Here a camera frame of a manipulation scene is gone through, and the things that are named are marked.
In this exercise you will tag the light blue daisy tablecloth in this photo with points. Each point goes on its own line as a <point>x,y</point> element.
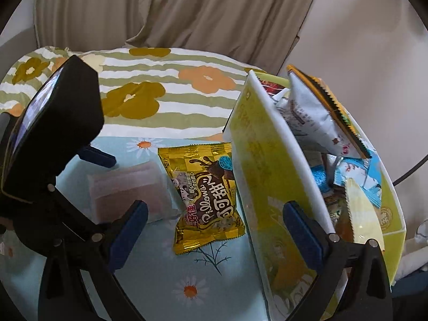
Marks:
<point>219,281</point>

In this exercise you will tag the green yellow cardboard box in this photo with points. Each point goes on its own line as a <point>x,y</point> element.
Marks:
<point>270,169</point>

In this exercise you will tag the floral striped green quilt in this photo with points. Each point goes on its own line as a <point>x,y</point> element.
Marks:
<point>166,92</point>

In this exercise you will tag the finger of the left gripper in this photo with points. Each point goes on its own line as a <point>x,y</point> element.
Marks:
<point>97,157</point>

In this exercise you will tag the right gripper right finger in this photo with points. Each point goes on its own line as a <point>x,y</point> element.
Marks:
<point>366,295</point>

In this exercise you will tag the translucent white wrapped cake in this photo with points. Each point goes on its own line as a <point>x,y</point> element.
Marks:
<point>112,193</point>

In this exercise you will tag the orange red chip bag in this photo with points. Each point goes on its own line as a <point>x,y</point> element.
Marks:
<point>316,118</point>

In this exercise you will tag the gold chocolate pillow snack bag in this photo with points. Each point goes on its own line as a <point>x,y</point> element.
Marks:
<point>204,178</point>

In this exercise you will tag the cream orange cake bag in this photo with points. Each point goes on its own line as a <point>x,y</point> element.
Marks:
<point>358,221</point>

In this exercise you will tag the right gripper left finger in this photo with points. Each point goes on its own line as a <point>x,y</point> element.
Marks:
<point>63,294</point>

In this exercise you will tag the beige curtain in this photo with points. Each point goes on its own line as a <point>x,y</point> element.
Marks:
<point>257,32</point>

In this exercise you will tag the blue white snack bag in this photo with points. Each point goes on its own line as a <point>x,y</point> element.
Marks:
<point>331,172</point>

